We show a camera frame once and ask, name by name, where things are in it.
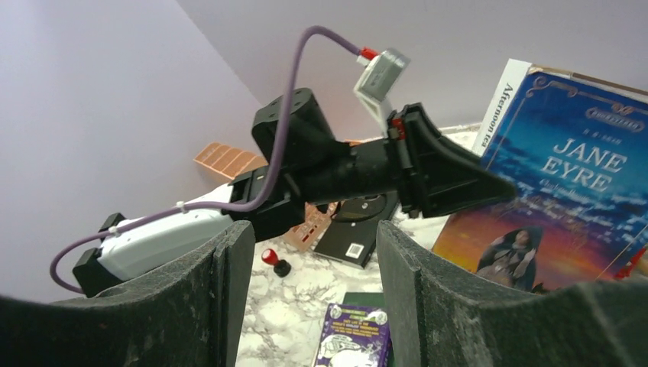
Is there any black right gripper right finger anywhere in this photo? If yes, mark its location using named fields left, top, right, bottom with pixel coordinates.
left=377, top=221, right=647, bottom=366

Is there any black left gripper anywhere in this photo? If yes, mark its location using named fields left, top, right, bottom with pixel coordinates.
left=303, top=103, right=517, bottom=218

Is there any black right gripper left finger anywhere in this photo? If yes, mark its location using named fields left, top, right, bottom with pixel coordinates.
left=1, top=221, right=255, bottom=366

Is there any white Afternoon Tea book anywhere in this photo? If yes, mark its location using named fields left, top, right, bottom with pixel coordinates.
left=471, top=59, right=532, bottom=156

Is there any blue Jane Eyre book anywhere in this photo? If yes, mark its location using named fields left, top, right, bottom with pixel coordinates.
left=432, top=63, right=647, bottom=293

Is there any red comic paperback book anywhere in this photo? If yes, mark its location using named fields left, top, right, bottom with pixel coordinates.
left=614, top=246, right=647, bottom=280

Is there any dark green thin book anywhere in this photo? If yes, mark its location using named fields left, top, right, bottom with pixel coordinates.
left=342, top=292, right=385, bottom=307

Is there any purple comic paperback book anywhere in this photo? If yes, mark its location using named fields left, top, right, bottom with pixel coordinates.
left=312, top=303, right=391, bottom=367

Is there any small red capped object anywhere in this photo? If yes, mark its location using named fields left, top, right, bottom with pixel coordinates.
left=261, top=248, right=292, bottom=278

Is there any black hardcover book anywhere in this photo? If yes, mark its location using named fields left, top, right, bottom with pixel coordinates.
left=314, top=192, right=399, bottom=268

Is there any peach plastic file organizer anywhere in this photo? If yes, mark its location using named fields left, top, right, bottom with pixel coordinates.
left=193, top=142, right=341, bottom=252

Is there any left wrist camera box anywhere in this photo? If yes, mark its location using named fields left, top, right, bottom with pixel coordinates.
left=353, top=47, right=411, bottom=138

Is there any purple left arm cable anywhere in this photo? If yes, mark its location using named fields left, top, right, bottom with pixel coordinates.
left=49, top=25, right=364, bottom=295

